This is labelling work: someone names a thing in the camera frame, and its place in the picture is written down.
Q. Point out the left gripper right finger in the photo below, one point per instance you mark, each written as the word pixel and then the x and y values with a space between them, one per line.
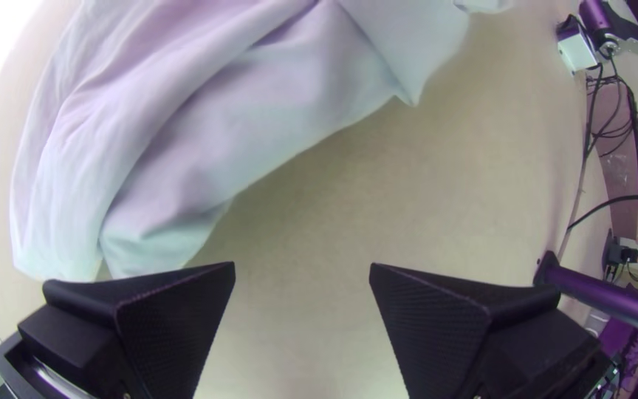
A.
pixel 446 338

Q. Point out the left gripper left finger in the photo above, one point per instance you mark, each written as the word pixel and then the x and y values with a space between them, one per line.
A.
pixel 153 332

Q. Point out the grey t-shirt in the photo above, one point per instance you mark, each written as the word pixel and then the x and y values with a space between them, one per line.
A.
pixel 186 138

